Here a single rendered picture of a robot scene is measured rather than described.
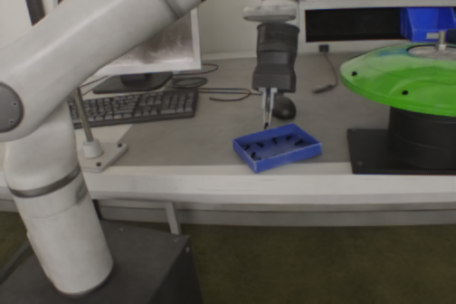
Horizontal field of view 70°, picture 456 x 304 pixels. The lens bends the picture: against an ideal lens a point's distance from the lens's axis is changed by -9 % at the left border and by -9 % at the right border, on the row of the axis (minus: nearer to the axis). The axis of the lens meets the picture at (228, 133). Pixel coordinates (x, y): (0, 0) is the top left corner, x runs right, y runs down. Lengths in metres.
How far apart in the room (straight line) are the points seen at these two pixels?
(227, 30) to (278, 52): 0.87
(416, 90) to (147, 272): 0.44
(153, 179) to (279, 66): 0.29
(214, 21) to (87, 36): 1.17
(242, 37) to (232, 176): 0.97
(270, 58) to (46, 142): 0.39
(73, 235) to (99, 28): 0.26
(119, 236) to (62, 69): 0.34
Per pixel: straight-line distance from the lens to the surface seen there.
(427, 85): 0.50
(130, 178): 0.65
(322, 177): 0.58
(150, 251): 0.57
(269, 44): 0.63
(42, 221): 0.46
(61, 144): 0.45
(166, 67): 1.09
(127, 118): 0.86
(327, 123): 0.76
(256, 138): 0.68
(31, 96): 0.38
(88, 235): 0.49
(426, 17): 1.53
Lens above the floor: 1.23
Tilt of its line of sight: 25 degrees down
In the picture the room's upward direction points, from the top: 6 degrees counter-clockwise
